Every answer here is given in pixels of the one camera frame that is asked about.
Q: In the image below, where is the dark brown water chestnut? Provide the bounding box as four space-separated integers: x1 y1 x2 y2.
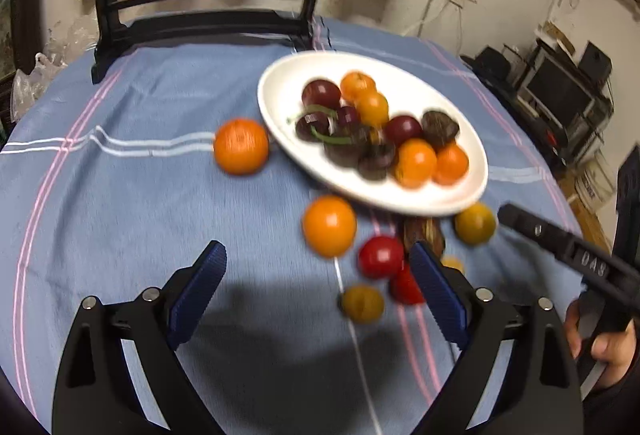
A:
357 140 398 182
324 130 373 169

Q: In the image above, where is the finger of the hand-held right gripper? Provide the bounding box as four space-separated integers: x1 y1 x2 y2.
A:
497 204 581 266

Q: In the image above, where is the yellow-green tomato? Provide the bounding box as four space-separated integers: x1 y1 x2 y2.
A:
454 202 498 246

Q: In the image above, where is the white power cable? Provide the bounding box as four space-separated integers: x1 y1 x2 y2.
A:
402 0 436 38

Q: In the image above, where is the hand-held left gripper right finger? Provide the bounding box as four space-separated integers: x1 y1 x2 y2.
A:
409 241 586 435

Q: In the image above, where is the black monitor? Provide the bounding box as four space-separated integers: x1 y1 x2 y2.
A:
517 50 598 128

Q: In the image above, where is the black wooden chair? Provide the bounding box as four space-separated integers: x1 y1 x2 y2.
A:
90 0 337 86

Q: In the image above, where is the crumpled clear plastic wrap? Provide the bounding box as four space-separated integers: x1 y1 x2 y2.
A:
47 17 98 66

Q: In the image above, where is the person's right hand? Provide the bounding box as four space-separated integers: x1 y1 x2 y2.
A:
565 300 638 388

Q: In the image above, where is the person's right forearm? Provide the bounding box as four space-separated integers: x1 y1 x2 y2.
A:
582 365 640 435

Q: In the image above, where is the orange cherry tomato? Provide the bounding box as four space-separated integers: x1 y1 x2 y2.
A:
356 92 390 128
394 138 438 189
302 195 358 259

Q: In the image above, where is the black speaker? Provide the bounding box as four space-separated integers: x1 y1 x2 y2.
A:
578 41 613 88

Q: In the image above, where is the black hat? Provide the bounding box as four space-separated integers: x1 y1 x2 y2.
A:
460 46 521 100

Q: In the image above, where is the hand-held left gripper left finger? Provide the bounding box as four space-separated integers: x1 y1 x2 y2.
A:
51 240 228 435

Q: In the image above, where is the small tangerine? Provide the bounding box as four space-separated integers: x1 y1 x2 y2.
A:
340 71 377 102

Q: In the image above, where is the blue striped tablecloth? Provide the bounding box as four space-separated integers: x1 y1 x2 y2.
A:
0 12 591 435

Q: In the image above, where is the cardboard box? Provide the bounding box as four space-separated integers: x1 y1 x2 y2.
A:
575 155 618 210

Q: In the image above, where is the dark red cherry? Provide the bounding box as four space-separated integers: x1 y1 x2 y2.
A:
295 111 331 143
336 105 362 130

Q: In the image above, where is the red cherry tomato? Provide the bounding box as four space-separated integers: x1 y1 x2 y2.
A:
389 265 427 306
357 235 405 280

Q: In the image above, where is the clear plastic bag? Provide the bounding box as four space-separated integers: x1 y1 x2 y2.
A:
10 52 66 120

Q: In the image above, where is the white oval plate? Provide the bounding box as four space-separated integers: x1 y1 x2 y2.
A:
257 52 489 216

